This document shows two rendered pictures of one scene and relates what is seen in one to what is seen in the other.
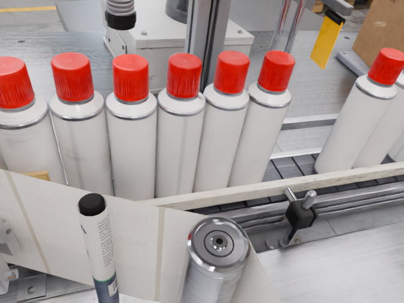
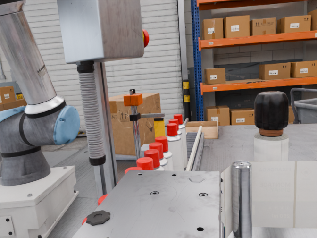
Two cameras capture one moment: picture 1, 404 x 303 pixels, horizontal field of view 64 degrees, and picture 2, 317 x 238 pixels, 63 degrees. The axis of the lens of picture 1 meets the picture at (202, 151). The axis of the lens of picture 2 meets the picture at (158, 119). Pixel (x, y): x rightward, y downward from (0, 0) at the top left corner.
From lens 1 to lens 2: 46 cm
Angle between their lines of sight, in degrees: 56
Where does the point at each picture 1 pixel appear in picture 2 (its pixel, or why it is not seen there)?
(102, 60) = not seen: outside the picture
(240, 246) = (243, 162)
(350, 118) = (174, 153)
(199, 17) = (107, 148)
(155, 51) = (42, 201)
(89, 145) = not seen: hidden behind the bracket
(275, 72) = (165, 142)
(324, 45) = (160, 130)
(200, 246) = (241, 166)
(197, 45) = (109, 162)
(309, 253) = not seen: hidden behind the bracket
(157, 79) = (47, 221)
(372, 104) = (178, 143)
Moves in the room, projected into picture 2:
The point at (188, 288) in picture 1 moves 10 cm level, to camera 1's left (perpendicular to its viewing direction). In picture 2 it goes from (246, 186) to (226, 211)
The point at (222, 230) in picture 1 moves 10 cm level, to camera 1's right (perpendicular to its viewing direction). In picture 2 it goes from (237, 163) to (252, 148)
